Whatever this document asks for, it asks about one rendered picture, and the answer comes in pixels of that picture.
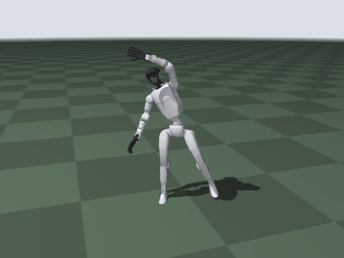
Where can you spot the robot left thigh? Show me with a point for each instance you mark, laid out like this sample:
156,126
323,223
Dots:
193,146

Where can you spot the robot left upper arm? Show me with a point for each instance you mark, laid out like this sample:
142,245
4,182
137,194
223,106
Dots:
169,68

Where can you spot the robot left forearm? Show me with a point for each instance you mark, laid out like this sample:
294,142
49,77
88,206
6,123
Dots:
157,60

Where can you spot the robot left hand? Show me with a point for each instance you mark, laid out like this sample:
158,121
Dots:
138,54

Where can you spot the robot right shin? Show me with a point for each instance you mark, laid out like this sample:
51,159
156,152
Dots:
163,178

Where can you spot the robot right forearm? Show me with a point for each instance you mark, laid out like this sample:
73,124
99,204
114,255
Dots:
141,128

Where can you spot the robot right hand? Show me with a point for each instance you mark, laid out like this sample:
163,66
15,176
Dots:
132,143

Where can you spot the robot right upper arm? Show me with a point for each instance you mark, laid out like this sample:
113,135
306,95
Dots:
147,109

